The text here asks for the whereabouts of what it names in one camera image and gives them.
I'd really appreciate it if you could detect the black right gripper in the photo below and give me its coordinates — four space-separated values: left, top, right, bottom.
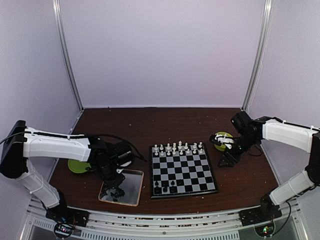
217 133 259 168

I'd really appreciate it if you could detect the black and grey chessboard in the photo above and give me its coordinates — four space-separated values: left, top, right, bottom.
149 142 219 199

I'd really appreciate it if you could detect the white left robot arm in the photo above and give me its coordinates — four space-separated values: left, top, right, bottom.
0 120 146 222

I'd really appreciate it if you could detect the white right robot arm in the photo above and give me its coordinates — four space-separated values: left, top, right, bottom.
209 111 320 221

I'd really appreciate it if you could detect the green bowl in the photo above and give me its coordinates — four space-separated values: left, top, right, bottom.
213 131 234 152

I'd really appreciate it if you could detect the metal tray with wood rim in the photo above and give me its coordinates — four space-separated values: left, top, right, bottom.
98 169 144 207

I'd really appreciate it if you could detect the green plate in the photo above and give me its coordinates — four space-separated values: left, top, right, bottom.
67 159 91 174

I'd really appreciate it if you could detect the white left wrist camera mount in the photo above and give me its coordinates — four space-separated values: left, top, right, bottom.
116 161 133 174

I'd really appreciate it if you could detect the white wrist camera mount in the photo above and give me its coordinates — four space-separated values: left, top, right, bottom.
213 134 234 149
116 161 133 174

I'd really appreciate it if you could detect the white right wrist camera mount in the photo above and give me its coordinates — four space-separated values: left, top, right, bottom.
213 134 234 149

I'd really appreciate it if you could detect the aluminium front rail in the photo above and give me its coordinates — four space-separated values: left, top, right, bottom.
19 208 308 240

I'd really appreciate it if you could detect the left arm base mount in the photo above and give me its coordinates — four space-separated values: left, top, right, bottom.
45 208 90 239

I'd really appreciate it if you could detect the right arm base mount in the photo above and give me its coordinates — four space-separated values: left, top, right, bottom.
239 207 282 238

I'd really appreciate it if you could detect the right aluminium frame post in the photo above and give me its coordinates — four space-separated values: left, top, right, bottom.
241 0 273 113

